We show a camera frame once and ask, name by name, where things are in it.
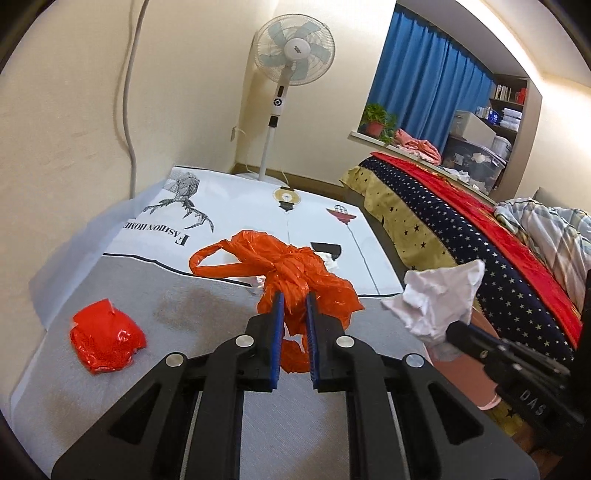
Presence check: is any orange plastic bag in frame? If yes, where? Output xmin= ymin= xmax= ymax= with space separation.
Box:
xmin=189 ymin=230 xmax=363 ymax=373

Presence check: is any white tissue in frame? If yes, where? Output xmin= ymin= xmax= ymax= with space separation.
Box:
xmin=315 ymin=251 xmax=339 ymax=271

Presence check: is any pink trash bin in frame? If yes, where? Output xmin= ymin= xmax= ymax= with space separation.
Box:
xmin=427 ymin=308 xmax=505 ymax=411

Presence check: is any red crumpled plastic bag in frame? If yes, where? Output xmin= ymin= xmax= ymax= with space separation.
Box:
xmin=69 ymin=299 xmax=147 ymax=375

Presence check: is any printed grey white mat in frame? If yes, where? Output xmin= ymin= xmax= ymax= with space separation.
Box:
xmin=8 ymin=168 xmax=425 ymax=473

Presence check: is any striped plaid quilt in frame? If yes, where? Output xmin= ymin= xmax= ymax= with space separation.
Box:
xmin=494 ymin=198 xmax=590 ymax=310

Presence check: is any bed with starry blanket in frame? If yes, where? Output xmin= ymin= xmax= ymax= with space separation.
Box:
xmin=342 ymin=152 xmax=582 ymax=366

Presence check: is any clear storage bin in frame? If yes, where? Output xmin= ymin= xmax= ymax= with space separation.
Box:
xmin=441 ymin=135 xmax=506 ymax=195

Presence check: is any pink clothes pile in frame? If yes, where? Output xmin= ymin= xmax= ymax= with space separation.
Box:
xmin=394 ymin=129 xmax=442 ymax=166

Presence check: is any grey cardboard box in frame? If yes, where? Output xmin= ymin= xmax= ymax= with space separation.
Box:
xmin=450 ymin=110 xmax=496 ymax=148

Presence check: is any wooden bookshelf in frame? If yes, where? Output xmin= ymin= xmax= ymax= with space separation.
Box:
xmin=488 ymin=74 xmax=542 ymax=201

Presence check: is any potted green plant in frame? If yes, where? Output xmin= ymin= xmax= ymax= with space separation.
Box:
xmin=360 ymin=103 xmax=398 ymax=144

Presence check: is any blue curtain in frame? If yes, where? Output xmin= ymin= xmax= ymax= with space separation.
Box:
xmin=368 ymin=5 xmax=494 ymax=150

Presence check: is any white standing fan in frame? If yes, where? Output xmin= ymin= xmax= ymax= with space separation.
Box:
xmin=240 ymin=13 xmax=335 ymax=186

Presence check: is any grey wall cable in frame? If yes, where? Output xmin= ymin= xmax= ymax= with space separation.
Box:
xmin=120 ymin=0 xmax=151 ymax=200

